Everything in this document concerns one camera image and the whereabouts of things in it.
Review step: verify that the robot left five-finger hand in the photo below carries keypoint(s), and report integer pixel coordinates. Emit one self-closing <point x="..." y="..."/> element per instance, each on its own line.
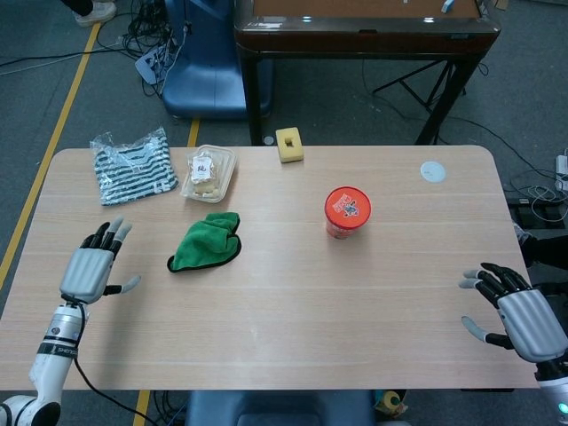
<point x="86" y="275"/>

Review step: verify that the robot right five-finger hand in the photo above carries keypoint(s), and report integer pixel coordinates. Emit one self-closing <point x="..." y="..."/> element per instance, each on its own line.
<point x="528" y="324"/>

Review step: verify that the green microfibre cloth black trim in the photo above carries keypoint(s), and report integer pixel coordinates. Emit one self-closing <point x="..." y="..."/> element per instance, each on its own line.
<point x="204" y="244"/>

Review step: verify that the robot right white arm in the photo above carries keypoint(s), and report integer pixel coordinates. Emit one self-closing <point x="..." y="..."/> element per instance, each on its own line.
<point x="554" y="390"/>

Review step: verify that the robot left white arm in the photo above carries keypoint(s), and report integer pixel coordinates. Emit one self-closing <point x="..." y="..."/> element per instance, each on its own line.
<point x="55" y="355"/>

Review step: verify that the striped garment in plastic bag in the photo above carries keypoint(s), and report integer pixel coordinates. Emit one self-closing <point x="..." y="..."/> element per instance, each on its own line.
<point x="128" y="177"/>

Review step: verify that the black floor plate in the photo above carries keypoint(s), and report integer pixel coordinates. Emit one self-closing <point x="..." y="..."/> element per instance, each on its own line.
<point x="523" y="217"/>

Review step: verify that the plastic wrapped bread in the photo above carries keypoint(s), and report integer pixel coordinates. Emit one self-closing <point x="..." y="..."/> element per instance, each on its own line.
<point x="202" y="173"/>

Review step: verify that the clear plastic snack box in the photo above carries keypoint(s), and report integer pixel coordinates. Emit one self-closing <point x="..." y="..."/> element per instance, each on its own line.
<point x="228" y="166"/>

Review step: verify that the orange instant noodle cup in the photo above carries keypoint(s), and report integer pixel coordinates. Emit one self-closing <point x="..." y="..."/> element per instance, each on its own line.
<point x="347" y="208"/>

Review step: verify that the white power strip with plugs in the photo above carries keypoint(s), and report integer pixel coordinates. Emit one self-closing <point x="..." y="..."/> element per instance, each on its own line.
<point x="148" y="66"/>

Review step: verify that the blue robot torso base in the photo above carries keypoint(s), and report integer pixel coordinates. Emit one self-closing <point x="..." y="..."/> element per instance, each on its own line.
<point x="266" y="408"/>

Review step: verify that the blue chair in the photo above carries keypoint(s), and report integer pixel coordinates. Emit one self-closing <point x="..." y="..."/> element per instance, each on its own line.
<point x="199" y="80"/>

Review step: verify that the small white floor disc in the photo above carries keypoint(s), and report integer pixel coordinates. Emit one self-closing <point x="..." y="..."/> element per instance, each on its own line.
<point x="268" y="140"/>

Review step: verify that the yellow dish sponge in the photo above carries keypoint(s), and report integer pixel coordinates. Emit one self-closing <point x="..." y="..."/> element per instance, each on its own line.
<point x="290" y="155"/>

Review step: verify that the white sneaker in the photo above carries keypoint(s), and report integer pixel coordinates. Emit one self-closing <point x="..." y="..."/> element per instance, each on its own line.
<point x="95" y="13"/>

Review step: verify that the person's black trouser leg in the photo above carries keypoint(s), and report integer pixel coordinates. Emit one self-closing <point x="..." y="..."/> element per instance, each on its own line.
<point x="77" y="5"/>

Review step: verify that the black tripod stand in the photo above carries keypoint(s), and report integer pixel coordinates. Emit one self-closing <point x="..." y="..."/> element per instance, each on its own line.
<point x="412" y="76"/>

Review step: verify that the blue white mahjong tile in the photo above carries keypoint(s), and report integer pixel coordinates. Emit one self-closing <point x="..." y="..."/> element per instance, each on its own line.
<point x="447" y="5"/>

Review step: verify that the dark wooden mahjong table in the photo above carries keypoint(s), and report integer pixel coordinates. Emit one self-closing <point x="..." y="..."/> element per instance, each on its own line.
<point x="355" y="40"/>

